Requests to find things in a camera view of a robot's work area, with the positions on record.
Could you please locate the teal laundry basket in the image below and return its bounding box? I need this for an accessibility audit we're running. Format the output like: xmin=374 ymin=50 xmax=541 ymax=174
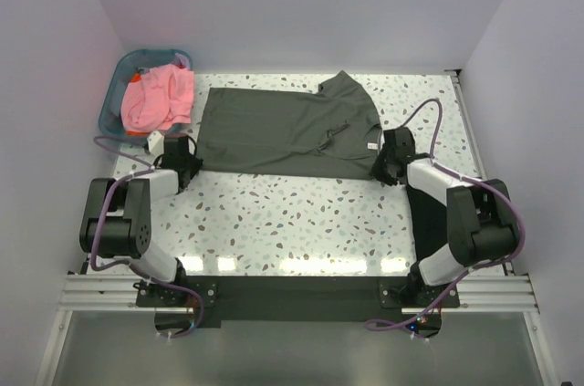
xmin=98 ymin=48 xmax=193 ymax=145

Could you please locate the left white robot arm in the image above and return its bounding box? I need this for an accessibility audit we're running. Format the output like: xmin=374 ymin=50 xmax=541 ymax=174
xmin=79 ymin=133 xmax=203 ymax=306

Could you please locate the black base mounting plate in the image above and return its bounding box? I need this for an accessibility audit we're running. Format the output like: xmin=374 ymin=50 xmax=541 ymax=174
xmin=133 ymin=276 xmax=444 ymax=330

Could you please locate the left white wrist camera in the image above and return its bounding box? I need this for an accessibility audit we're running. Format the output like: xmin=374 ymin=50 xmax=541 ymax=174
xmin=146 ymin=130 xmax=165 ymax=157

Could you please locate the black folded t-shirt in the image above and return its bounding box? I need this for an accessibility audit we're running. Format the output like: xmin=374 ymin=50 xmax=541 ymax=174
xmin=404 ymin=183 xmax=507 ymax=268

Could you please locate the pink t-shirt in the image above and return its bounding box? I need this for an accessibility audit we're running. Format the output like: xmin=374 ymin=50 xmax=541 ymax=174
xmin=120 ymin=64 xmax=194 ymax=134

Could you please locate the dark green t-shirt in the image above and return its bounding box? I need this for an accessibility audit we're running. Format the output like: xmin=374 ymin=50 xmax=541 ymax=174
xmin=197 ymin=71 xmax=381 ymax=180

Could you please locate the aluminium frame rail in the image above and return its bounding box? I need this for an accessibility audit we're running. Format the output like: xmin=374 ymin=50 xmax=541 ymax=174
xmin=58 ymin=272 xmax=539 ymax=313

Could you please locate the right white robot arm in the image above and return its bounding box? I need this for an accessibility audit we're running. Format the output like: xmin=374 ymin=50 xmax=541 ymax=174
xmin=371 ymin=128 xmax=521 ymax=307

